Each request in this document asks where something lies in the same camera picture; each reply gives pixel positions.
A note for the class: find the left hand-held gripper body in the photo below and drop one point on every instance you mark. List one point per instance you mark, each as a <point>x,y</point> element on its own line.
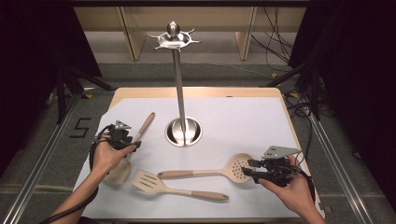
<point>120,137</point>

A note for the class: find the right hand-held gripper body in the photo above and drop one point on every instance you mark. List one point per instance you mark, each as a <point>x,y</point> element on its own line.
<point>275,171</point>

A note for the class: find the stainless steel utensil rack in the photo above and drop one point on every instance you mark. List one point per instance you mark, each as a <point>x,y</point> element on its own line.
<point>179,77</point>

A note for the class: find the person's left hand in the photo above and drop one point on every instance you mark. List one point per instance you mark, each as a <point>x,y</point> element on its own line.
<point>106,157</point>

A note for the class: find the person's right hand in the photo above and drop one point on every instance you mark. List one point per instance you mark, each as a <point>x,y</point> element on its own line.
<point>297,194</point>

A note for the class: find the black metal stand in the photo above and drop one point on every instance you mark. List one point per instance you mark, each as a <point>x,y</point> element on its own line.
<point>315,93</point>
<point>62,93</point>

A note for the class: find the light wooden shelf unit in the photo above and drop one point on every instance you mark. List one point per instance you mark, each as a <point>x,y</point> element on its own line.
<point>134,40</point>

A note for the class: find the black curtain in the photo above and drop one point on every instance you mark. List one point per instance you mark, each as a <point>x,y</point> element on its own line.
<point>34,62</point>
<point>358,77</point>

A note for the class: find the aluminium floor rail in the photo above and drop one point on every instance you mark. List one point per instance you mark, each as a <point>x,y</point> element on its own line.
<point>40,168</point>
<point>339,168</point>

